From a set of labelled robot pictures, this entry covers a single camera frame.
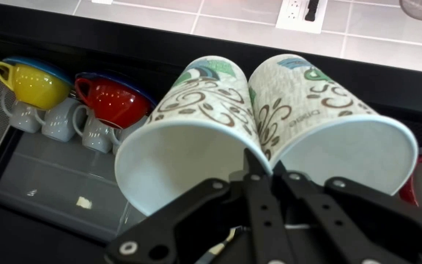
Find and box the grey mug right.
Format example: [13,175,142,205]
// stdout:
[72,105,113,153]

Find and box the patterned paper cup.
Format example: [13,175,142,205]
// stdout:
[249,54,418,194]
[115,55,270,215]

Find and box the white wall outlet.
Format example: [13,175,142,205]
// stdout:
[276,0,328,33]

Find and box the grey mug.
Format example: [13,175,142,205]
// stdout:
[0,89,41,133]
[72,105,113,153]
[35,98,82,142]

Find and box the grey mug left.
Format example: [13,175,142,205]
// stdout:
[0,89,41,133]

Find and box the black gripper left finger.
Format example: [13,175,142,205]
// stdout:
[243,149,293,264]

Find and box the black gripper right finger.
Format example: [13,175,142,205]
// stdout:
[271,159,370,264]

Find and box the yellow cup on shelf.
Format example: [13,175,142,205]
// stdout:
[0,56,74,109]

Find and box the grey mug middle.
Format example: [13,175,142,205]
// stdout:
[35,98,82,142]

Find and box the red cup on shelf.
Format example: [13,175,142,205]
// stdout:
[75,71,156,127]

